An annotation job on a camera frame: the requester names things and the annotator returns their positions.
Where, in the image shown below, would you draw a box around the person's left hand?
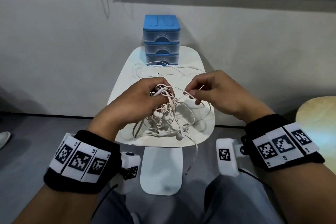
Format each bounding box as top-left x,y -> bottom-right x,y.
87,77 -> 174,142

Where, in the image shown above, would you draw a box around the person's right hand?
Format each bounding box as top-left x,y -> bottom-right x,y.
184,70 -> 275,127

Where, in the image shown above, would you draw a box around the white earphones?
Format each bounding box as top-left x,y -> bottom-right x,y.
132,84 -> 212,176

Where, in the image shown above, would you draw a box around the person's left forearm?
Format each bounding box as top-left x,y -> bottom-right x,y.
12,182 -> 116,224

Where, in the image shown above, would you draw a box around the person's right forearm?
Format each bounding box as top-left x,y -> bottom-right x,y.
258,163 -> 336,224

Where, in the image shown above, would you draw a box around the blue three-drawer storage box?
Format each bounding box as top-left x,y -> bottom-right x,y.
143,14 -> 182,67

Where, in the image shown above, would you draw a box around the black wristband with marker tags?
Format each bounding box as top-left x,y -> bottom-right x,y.
43,130 -> 122,195
241,114 -> 325,172

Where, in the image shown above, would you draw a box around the white side table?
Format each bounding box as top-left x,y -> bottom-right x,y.
107,45 -> 216,196

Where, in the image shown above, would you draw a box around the grey trousers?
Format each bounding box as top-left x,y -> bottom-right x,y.
96,171 -> 287,224

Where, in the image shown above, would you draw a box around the round wooden table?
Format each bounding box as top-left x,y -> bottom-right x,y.
295,96 -> 336,175

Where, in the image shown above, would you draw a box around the white earphone cable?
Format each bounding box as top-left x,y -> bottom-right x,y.
131,63 -> 206,79

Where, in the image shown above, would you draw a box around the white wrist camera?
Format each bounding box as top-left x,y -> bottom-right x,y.
120,151 -> 140,180
215,138 -> 245,177

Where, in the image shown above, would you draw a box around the black camera cable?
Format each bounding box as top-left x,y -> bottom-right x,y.
237,167 -> 264,183
90,184 -> 119,218

